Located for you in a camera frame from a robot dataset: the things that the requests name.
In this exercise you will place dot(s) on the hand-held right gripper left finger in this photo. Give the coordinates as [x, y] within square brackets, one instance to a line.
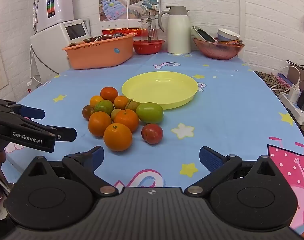
[98, 155]

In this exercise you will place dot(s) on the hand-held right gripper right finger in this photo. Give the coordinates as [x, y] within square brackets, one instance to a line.
[209, 158]

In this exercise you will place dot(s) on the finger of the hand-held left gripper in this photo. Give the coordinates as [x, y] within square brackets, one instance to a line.
[33, 113]
[65, 134]

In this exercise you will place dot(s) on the dark red plum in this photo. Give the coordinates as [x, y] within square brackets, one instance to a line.
[88, 112]

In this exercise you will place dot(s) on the brown kiwi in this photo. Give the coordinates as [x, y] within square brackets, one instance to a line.
[115, 113]
[132, 105]

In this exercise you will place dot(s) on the green apple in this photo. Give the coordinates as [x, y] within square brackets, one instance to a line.
[104, 106]

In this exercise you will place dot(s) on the large green jujube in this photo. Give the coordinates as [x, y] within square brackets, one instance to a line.
[150, 112]

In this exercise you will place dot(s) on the yellow plastic plate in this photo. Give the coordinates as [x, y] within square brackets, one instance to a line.
[159, 90]

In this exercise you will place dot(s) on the blue printed tablecloth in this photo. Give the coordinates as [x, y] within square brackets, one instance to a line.
[229, 110]

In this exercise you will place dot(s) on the white appliance with screen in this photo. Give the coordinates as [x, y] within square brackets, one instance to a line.
[49, 45]

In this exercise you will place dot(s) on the orange plastic basket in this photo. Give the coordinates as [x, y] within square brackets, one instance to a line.
[99, 55]

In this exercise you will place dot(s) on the metal bowl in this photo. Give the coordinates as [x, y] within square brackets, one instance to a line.
[89, 40]
[105, 38]

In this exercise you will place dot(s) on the dark patterned cloth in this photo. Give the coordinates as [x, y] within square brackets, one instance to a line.
[267, 80]

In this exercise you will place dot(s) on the white power strip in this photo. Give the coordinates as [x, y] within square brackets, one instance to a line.
[296, 111]

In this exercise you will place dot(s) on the white charger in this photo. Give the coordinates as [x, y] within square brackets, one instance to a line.
[294, 93]

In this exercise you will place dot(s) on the pink glass bowl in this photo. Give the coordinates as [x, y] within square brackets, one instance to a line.
[217, 51]

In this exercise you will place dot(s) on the white water purifier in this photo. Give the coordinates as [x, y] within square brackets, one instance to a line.
[59, 7]

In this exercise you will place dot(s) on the red plastic basket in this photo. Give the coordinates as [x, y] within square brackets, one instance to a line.
[148, 48]

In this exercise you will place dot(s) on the cardboard box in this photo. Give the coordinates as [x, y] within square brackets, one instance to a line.
[295, 75]

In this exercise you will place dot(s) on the white ceramic bowl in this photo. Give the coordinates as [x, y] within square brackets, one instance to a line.
[227, 35]

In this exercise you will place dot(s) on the tilted white dish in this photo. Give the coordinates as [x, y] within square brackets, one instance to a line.
[202, 33]

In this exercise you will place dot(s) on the white thermos jug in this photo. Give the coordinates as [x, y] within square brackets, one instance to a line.
[178, 35]

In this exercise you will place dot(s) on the glass pitcher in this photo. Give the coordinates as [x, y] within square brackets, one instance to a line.
[149, 32]

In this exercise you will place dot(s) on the wall poster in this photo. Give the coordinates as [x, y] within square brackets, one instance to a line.
[139, 2]

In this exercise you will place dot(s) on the white wall pipe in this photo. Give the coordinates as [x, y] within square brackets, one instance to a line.
[240, 5]

